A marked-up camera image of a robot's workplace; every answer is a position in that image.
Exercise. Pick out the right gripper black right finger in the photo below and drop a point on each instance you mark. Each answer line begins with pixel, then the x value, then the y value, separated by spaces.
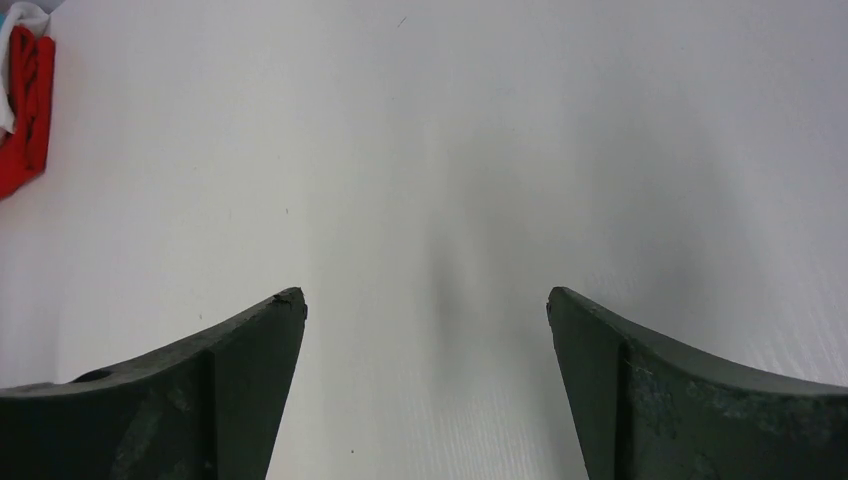
pixel 646 406

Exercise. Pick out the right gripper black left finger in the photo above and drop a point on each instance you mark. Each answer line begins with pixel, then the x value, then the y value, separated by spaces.
pixel 208 406

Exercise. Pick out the red folded t-shirt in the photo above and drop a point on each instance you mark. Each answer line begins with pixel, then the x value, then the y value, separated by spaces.
pixel 24 153

